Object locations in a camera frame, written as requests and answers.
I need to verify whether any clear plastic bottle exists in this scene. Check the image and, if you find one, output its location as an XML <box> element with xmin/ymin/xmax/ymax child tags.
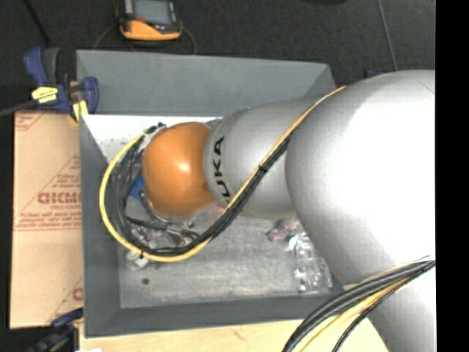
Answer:
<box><xmin>124</xmin><ymin>248</ymin><xmax>158</xmax><ymax>271</ymax></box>

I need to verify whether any grey metal bin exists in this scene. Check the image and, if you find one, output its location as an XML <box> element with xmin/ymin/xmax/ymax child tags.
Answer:
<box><xmin>75</xmin><ymin>49</ymin><xmax>346</xmax><ymax>339</ymax></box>

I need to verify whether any blue block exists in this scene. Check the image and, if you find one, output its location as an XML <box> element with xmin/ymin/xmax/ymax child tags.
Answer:
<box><xmin>130</xmin><ymin>176</ymin><xmax>147</xmax><ymax>202</ymax></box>

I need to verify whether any brown cardboard board red print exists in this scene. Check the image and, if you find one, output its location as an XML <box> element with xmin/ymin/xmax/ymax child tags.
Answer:
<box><xmin>8</xmin><ymin>109</ymin><xmax>86</xmax><ymax>330</ymax></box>

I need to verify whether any clear crinkled plastic packet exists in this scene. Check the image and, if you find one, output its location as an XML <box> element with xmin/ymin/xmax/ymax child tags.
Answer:
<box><xmin>287</xmin><ymin>232</ymin><xmax>333</xmax><ymax>293</ymax></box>

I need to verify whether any purple and pink packet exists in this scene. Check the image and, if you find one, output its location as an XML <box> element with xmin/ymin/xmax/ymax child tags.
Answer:
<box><xmin>266</xmin><ymin>219</ymin><xmax>303</xmax><ymax>242</ymax></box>

